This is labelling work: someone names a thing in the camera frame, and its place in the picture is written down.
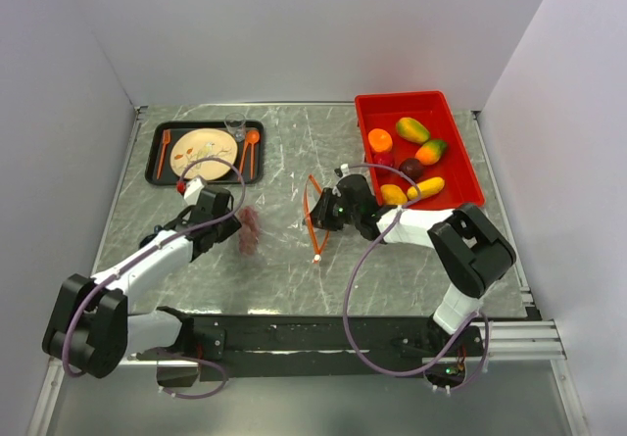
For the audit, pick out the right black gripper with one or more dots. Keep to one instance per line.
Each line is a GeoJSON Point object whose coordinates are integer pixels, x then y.
{"type": "Point", "coordinates": [320, 217]}

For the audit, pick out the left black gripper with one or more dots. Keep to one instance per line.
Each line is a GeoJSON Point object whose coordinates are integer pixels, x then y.
{"type": "Point", "coordinates": [231, 225]}

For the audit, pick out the orange fake fruit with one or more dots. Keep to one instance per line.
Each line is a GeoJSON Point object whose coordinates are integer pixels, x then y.
{"type": "Point", "coordinates": [393, 195]}

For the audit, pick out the purple fake grapes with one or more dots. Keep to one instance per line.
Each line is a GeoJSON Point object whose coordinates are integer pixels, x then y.
{"type": "Point", "coordinates": [250, 231]}

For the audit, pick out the red fake apple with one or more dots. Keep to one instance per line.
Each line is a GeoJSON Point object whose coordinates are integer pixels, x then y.
{"type": "Point", "coordinates": [383, 159]}

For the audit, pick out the orange fake tangerine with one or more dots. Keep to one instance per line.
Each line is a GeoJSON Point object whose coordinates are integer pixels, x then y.
{"type": "Point", "coordinates": [380, 141]}

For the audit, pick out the dark purple fake plum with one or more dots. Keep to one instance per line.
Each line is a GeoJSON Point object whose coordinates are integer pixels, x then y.
{"type": "Point", "coordinates": [412, 168]}

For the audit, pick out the clear zip top bag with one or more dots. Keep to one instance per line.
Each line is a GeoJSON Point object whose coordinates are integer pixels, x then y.
{"type": "Point", "coordinates": [318, 245]}

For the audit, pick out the yellow fake fruit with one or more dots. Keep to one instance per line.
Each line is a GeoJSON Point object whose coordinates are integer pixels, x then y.
{"type": "Point", "coordinates": [426, 189]}

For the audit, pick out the green orange fake mango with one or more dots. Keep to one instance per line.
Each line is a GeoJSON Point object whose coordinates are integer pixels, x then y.
{"type": "Point", "coordinates": [431, 152]}

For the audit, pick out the yellow fake lemon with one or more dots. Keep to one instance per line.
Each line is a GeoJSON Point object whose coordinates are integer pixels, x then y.
{"type": "Point", "coordinates": [412, 130]}

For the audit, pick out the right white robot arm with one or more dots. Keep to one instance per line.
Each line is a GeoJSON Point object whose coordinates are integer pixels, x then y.
{"type": "Point", "coordinates": [473, 252]}

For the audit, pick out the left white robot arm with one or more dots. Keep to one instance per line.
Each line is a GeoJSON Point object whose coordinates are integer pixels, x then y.
{"type": "Point", "coordinates": [91, 329]}

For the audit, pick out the black serving tray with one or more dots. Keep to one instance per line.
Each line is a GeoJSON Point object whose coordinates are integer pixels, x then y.
{"type": "Point", "coordinates": [177, 130]}

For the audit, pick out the dark blue object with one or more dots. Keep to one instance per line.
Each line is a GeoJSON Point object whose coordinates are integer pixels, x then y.
{"type": "Point", "coordinates": [150, 237]}

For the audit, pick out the beige bird plate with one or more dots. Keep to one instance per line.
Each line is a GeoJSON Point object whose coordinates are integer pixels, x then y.
{"type": "Point", "coordinates": [202, 143]}

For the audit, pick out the orange plastic spoon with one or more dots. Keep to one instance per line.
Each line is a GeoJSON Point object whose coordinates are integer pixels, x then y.
{"type": "Point", "coordinates": [252, 137]}

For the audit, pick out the orange plastic fork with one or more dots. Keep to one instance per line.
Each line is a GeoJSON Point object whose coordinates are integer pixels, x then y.
{"type": "Point", "coordinates": [165, 141]}

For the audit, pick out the clear plastic cup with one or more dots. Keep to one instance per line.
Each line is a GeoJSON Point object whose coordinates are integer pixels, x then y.
{"type": "Point", "coordinates": [235, 124]}

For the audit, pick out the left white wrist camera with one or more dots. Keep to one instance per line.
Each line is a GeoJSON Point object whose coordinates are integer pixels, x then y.
{"type": "Point", "coordinates": [191, 190]}

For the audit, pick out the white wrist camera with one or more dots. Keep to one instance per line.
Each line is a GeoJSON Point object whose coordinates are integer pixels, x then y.
{"type": "Point", "coordinates": [343, 170]}
{"type": "Point", "coordinates": [191, 190]}

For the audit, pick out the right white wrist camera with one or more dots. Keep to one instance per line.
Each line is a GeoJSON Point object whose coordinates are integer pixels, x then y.
{"type": "Point", "coordinates": [343, 170]}

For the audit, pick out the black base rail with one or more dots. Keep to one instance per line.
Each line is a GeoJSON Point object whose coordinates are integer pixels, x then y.
{"type": "Point", "coordinates": [215, 348]}

